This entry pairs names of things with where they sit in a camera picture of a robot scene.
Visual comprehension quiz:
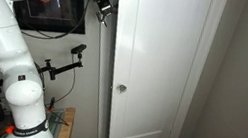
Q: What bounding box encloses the clear glass plate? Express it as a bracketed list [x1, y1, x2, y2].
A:
[43, 106, 66, 138]

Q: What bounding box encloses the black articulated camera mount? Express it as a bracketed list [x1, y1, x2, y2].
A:
[34, 48, 86, 86]

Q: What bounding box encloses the wooden table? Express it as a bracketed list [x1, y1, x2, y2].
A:
[55, 104, 77, 138]

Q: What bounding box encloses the white closet door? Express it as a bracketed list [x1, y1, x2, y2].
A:
[93, 0, 199, 138]
[80, 0, 229, 138]

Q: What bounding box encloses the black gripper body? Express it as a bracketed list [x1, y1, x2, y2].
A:
[98, 0, 120, 18]

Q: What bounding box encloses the black framed picture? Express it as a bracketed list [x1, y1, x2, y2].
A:
[8, 0, 92, 41]

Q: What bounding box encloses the silver door knob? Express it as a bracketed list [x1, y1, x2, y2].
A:
[116, 83, 128, 95]

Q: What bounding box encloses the thin black camera cable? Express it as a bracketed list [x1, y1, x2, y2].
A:
[52, 51, 81, 105]

